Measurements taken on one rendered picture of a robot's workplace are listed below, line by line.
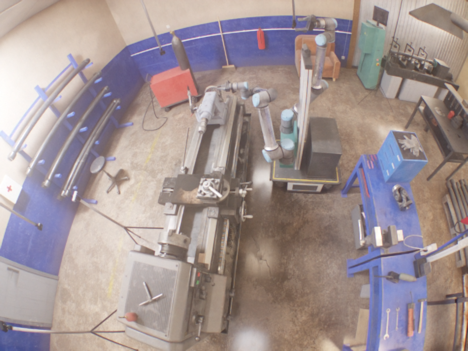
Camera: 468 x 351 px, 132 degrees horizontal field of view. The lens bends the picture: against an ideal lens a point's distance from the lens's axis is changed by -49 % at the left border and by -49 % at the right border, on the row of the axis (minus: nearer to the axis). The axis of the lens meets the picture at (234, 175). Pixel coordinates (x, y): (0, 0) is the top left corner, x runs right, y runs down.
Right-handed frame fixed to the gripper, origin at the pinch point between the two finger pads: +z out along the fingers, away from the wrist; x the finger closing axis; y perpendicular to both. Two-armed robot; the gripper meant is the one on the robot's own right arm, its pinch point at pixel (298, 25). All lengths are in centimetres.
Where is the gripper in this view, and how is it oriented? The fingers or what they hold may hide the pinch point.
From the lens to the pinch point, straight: 179.6
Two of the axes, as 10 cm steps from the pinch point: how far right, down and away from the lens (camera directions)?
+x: 1.0, -0.1, 9.9
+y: 2.4, 9.7, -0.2
